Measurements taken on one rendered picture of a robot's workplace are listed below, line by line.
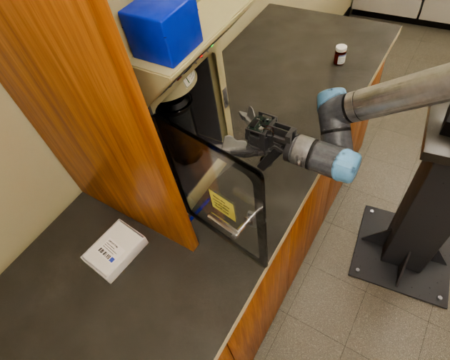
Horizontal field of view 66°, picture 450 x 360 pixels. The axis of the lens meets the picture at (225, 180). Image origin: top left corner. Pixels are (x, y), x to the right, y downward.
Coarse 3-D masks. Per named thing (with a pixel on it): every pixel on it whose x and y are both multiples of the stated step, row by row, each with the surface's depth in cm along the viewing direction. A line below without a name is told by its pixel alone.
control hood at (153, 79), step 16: (208, 0) 78; (224, 0) 77; (240, 0) 76; (208, 16) 73; (224, 16) 72; (240, 16) 78; (208, 32) 69; (224, 32) 79; (144, 64) 65; (144, 80) 66; (160, 80) 63; (144, 96) 70
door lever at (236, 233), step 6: (210, 216) 78; (216, 216) 78; (216, 222) 77; (222, 222) 77; (246, 222) 76; (222, 228) 77; (228, 228) 76; (234, 228) 76; (240, 228) 76; (234, 234) 75; (240, 234) 75
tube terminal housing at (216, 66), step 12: (108, 0) 58; (120, 0) 60; (132, 0) 62; (120, 24) 62; (216, 48) 91; (216, 60) 93; (216, 72) 100; (216, 84) 103; (216, 96) 105; (228, 108) 108; (228, 120) 111; (228, 132) 114
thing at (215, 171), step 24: (168, 120) 72; (168, 144) 79; (192, 144) 70; (192, 168) 79; (216, 168) 70; (240, 168) 63; (192, 192) 90; (216, 192) 79; (240, 192) 70; (264, 192) 65; (240, 216) 79; (264, 216) 71; (240, 240) 90; (264, 240) 78; (264, 264) 90
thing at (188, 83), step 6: (192, 72) 91; (186, 78) 88; (192, 78) 90; (180, 84) 87; (186, 84) 88; (192, 84) 90; (174, 90) 87; (180, 90) 88; (186, 90) 89; (168, 96) 87; (174, 96) 88; (180, 96) 88; (162, 102) 88
